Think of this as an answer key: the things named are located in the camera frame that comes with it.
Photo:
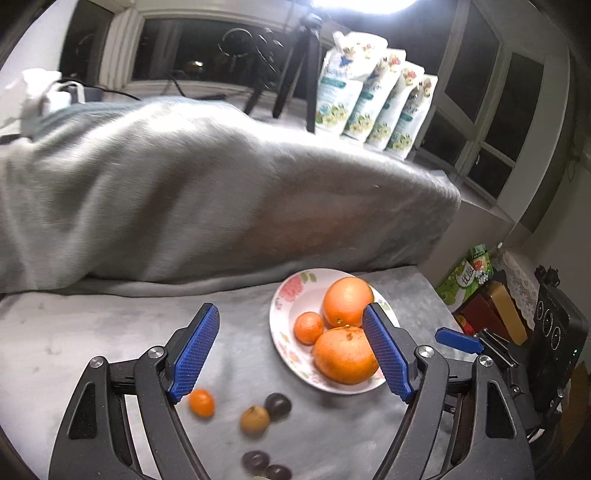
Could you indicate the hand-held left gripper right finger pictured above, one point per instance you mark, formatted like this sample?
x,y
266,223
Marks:
x,y
385,350

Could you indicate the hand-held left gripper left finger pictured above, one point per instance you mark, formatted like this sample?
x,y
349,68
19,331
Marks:
x,y
194,350

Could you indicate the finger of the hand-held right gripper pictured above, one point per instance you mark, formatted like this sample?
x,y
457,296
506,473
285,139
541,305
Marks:
x,y
457,339

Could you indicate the large rough spotted orange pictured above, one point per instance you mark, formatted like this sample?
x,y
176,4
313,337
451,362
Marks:
x,y
344,357

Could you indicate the large smooth orange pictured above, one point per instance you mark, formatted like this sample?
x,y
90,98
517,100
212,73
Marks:
x,y
347,302

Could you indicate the small mandarin with stem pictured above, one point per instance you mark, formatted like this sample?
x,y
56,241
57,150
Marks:
x,y
308,328

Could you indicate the brown round fruit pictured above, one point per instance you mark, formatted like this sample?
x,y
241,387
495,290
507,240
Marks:
x,y
254,419

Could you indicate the white floral plate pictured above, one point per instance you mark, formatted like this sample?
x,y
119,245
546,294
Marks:
x,y
288,304

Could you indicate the dark red box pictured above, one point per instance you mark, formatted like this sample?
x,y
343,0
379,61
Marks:
x,y
478,314

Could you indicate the golden box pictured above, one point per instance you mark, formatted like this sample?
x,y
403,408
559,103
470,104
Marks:
x,y
505,309

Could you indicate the green printed carton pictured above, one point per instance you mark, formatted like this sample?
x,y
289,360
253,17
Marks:
x,y
461,279

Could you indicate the white lace cloth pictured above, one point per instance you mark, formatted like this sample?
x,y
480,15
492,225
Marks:
x,y
519,281

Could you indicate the dark grey blanket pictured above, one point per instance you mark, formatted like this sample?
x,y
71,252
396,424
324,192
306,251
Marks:
x,y
184,184

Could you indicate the white floral refill pouch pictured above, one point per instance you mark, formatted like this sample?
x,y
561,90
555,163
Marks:
x,y
378,101
341,83
415,124
401,115

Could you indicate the black tripod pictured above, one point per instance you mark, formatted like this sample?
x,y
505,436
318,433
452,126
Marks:
x,y
295,60

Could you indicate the white window frame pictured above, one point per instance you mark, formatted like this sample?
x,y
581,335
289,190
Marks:
x,y
124,37

